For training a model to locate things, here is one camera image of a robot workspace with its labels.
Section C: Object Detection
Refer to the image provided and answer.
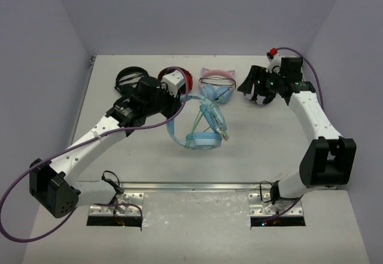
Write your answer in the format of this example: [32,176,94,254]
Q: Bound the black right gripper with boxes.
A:
[238,66,285,99]

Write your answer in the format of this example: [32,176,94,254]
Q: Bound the light blue headphones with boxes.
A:
[166,93,229,150]

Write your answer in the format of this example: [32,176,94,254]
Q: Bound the green headphone cable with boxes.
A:
[184,98,231,150]

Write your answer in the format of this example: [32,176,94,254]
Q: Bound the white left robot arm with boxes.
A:
[29,71,186,219]

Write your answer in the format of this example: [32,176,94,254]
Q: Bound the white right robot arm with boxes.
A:
[237,50,357,204]

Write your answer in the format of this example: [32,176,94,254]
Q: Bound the red black headphones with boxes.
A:
[157,67,193,94]

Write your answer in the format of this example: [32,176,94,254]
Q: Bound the white black headphones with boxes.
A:
[244,93,276,106]

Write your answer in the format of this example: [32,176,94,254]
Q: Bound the pink blue cat-ear headphones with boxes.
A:
[199,68,236,104]

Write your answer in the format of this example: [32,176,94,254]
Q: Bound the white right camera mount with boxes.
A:
[266,48,282,73]

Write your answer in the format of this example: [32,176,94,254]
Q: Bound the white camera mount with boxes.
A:
[266,48,282,73]
[162,70,186,96]

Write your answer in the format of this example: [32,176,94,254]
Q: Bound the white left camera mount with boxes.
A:
[162,70,186,96]

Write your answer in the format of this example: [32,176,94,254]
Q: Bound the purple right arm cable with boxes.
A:
[276,47,326,103]

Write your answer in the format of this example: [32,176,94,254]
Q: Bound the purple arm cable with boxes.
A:
[0,66,188,242]
[276,47,326,103]

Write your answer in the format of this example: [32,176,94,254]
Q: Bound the left metal mounting bracket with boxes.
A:
[89,191,145,217]

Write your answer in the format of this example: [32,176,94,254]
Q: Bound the metal mounting bracket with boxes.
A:
[248,191,303,217]
[89,191,145,217]

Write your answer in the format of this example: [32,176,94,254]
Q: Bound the aluminium table rail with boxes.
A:
[77,181,338,193]

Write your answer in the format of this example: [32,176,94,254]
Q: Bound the right metal mounting bracket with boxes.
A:
[248,191,303,217]

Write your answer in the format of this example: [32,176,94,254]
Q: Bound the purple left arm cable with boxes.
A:
[0,66,188,242]

